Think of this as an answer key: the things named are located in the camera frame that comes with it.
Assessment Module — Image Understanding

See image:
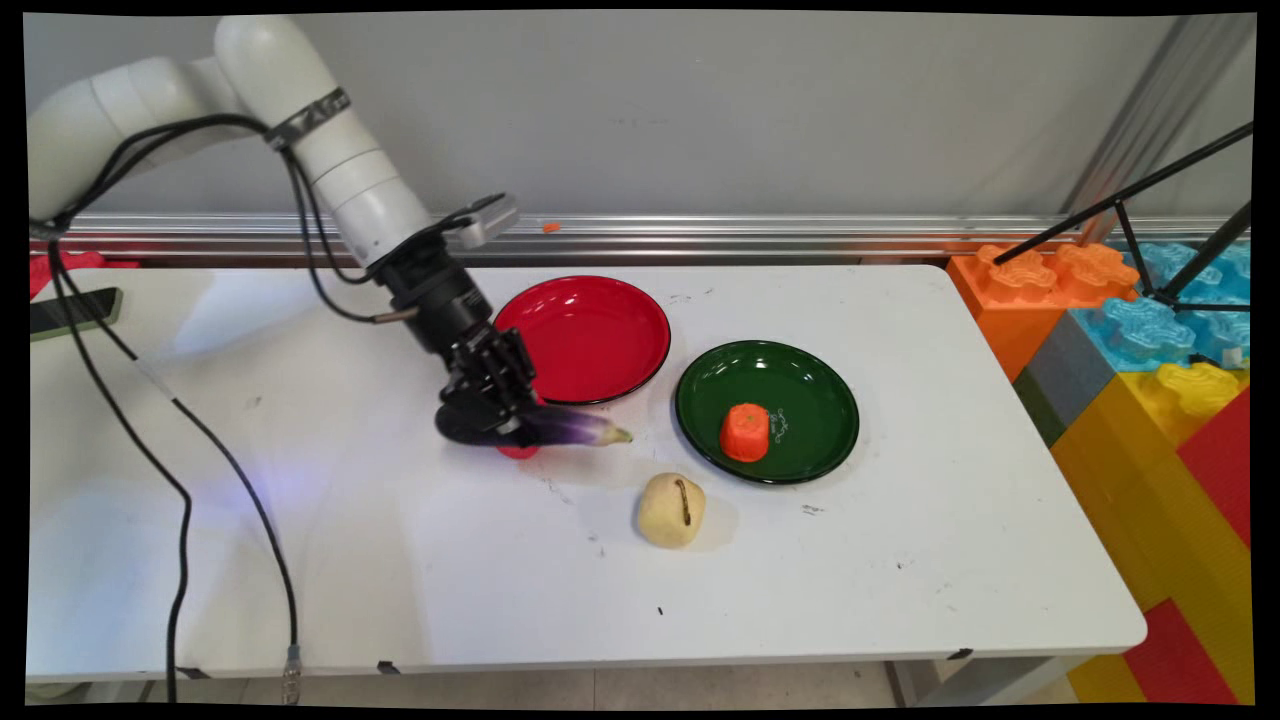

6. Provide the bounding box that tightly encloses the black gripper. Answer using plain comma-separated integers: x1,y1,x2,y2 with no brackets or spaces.
370,232,542,447

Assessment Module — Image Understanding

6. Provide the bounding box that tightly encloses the purple toy eggplant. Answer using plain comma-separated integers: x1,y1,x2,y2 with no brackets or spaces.
480,404,635,448

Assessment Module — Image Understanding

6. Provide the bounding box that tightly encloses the red enamel plate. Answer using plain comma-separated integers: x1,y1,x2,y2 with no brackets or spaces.
493,275,672,406

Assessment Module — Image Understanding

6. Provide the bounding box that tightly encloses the beige toy potato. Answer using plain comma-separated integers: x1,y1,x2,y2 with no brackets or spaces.
637,472,707,550

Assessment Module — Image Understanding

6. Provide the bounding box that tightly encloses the orange toy fruit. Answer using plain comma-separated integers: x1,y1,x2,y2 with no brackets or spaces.
719,403,771,464

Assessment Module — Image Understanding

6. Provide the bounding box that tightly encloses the green enamel plate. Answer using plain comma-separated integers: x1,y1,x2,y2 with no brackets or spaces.
675,340,861,487

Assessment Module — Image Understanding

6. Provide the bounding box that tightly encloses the black smartphone in green case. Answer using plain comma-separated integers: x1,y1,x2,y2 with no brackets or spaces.
30,287,124,343

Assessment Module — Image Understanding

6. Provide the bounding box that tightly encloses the red cloth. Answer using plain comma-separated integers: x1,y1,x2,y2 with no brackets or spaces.
30,250,141,299

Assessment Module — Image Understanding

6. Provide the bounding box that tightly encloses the orange giant building block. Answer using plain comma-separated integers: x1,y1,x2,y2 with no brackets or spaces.
947,243,1141,383

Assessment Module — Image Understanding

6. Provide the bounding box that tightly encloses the green giant building block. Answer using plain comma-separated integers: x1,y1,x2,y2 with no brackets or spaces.
1013,368,1069,448

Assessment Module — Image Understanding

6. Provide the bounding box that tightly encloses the grey giant building block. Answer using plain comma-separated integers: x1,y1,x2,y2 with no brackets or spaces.
1025,310,1121,431

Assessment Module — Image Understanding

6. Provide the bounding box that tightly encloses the grey table leg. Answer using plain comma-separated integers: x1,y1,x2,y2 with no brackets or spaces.
885,655,1091,709

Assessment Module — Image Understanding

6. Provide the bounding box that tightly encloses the yellow giant building block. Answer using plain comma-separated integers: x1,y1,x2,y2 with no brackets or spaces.
1050,362,1251,641

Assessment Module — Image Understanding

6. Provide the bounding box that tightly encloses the light blue giant building block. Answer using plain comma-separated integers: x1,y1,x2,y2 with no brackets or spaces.
1075,240,1251,373

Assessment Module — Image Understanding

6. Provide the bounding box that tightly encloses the black tripod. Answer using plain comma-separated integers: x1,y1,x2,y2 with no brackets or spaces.
993,120,1254,316

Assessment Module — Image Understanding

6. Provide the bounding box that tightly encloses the red giant building block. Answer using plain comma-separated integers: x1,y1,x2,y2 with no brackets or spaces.
1122,598,1241,706
1175,390,1253,549

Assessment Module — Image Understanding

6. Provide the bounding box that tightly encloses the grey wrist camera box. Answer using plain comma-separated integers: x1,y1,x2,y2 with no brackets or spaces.
437,193,521,251

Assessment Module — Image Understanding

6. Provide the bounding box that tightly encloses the black cable with silver plug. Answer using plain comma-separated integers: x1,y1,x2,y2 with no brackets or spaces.
45,235,303,706

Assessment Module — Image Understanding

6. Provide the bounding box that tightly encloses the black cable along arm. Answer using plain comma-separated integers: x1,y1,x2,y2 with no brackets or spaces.
30,113,421,326

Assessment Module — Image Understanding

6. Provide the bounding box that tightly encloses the aluminium rail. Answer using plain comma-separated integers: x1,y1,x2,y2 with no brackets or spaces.
30,212,1251,263

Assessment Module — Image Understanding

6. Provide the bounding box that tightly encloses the grey strap on arm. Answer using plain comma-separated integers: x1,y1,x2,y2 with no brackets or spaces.
265,88,351,151

